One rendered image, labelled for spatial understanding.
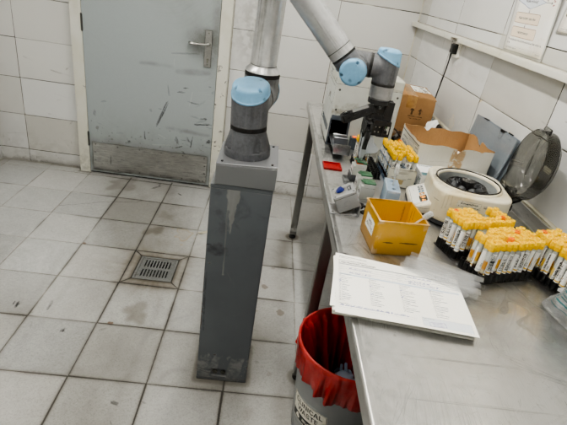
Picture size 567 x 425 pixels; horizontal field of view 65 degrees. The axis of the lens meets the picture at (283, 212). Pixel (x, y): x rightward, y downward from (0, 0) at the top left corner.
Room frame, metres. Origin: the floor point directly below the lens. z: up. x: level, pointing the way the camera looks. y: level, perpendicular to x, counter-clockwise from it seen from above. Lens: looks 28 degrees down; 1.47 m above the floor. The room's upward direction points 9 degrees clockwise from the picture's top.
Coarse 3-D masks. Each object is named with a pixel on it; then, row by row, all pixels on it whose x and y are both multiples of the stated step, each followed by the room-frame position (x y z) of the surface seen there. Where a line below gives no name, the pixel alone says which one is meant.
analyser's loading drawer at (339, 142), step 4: (332, 136) 1.83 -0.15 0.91; (336, 136) 1.77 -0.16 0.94; (340, 136) 1.77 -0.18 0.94; (344, 136) 1.77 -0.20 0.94; (332, 140) 1.75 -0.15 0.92; (336, 140) 1.72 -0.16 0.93; (340, 140) 1.72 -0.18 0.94; (344, 140) 1.72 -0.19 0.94; (332, 144) 1.72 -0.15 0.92; (336, 144) 1.67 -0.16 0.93; (340, 144) 1.67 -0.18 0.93; (344, 144) 1.72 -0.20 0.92; (332, 148) 1.68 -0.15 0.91; (336, 148) 1.67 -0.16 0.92; (340, 148) 1.67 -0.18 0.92; (344, 148) 1.67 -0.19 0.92; (348, 148) 1.67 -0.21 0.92; (332, 152) 1.67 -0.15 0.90; (336, 152) 1.67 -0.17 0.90; (340, 152) 1.67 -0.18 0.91; (344, 152) 1.67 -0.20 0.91; (348, 152) 1.67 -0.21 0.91
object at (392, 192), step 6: (384, 180) 1.29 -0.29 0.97; (390, 180) 1.28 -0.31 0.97; (396, 180) 1.28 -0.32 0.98; (384, 186) 1.26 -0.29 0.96; (390, 186) 1.23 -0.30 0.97; (396, 186) 1.24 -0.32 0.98; (384, 192) 1.23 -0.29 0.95; (390, 192) 1.20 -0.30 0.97; (396, 192) 1.20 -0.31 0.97; (384, 198) 1.21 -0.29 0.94; (390, 198) 1.20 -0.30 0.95; (396, 198) 1.19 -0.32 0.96
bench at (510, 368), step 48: (336, 240) 1.04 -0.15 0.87; (432, 240) 1.12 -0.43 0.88; (480, 288) 0.92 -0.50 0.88; (528, 288) 0.95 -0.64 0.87; (384, 336) 0.69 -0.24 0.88; (432, 336) 0.71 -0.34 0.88; (480, 336) 0.74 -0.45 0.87; (528, 336) 0.76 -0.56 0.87; (384, 384) 0.57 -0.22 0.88; (432, 384) 0.59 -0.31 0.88; (480, 384) 0.61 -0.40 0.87; (528, 384) 0.62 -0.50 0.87
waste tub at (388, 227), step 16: (368, 208) 1.10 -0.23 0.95; (384, 208) 1.13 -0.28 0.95; (400, 208) 1.14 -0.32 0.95; (416, 208) 1.10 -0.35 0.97; (368, 224) 1.07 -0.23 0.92; (384, 224) 1.00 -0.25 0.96; (400, 224) 1.00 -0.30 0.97; (416, 224) 1.01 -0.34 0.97; (368, 240) 1.04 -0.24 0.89; (384, 240) 1.00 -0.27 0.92; (400, 240) 1.01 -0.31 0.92; (416, 240) 1.01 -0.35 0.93
